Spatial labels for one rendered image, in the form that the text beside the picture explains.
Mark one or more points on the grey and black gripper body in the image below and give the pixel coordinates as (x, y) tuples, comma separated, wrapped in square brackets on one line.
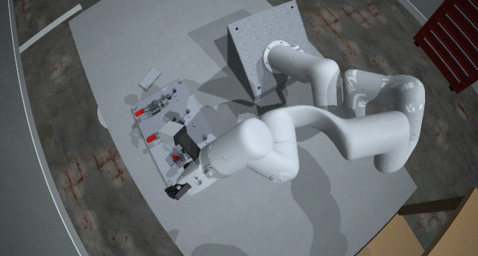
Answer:
[(194, 174)]

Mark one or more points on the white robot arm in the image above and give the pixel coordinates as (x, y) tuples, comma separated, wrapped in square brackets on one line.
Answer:
[(269, 146)]

